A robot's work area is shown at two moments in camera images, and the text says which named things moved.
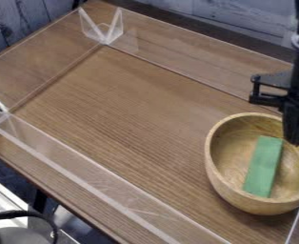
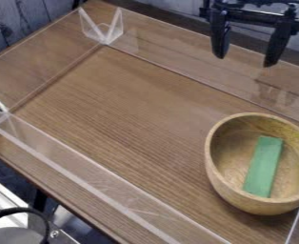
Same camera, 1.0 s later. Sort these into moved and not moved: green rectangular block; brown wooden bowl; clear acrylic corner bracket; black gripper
Moved: black gripper
Not moved: brown wooden bowl; green rectangular block; clear acrylic corner bracket
